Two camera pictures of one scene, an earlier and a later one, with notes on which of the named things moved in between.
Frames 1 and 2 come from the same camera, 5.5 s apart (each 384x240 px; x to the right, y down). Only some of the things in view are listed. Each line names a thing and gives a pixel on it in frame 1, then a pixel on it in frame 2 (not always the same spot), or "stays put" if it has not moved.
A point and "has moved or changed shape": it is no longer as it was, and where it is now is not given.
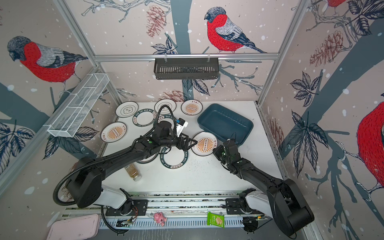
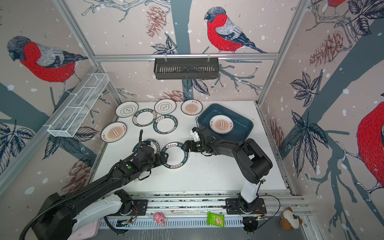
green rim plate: x=172 y=157 stays put
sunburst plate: x=207 y=142 has moved or changed shape
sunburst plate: x=191 y=107 stays put
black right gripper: x=217 y=151 → x=189 y=144
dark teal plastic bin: x=224 y=123 stays put
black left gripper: x=185 y=146 → x=163 y=157
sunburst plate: x=113 y=131 stays put
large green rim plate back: x=169 y=118 stays put
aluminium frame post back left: x=69 y=18 stays put
